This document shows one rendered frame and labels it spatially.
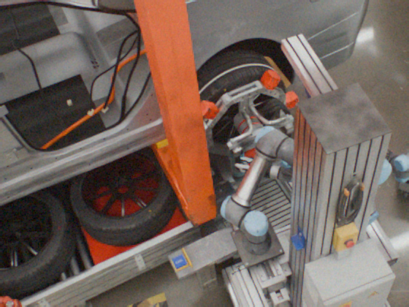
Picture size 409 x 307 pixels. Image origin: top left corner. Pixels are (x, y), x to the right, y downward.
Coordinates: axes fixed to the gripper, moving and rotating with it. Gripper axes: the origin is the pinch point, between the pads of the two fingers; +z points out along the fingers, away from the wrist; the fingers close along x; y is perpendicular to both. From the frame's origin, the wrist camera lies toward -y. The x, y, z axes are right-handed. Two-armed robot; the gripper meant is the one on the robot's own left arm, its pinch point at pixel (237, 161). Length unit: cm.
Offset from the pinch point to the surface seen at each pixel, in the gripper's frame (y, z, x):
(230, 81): -33.9, 12.1, 29.4
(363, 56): 83, -50, 188
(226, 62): -35, 19, 42
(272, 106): -20.7, -13.0, 28.7
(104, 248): 56, 76, -50
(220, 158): 60, 28, 38
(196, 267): 38, 11, -54
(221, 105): -24.8, 14.2, 18.2
